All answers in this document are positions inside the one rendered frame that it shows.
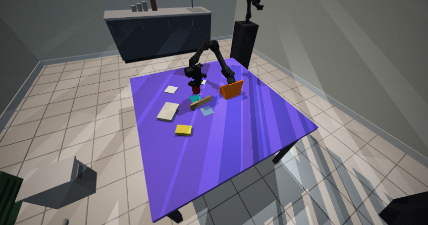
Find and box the yellow rectangular block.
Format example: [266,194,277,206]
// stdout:
[175,125,192,136]

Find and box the tan wooden flat bar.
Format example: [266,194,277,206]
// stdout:
[190,95,211,110]

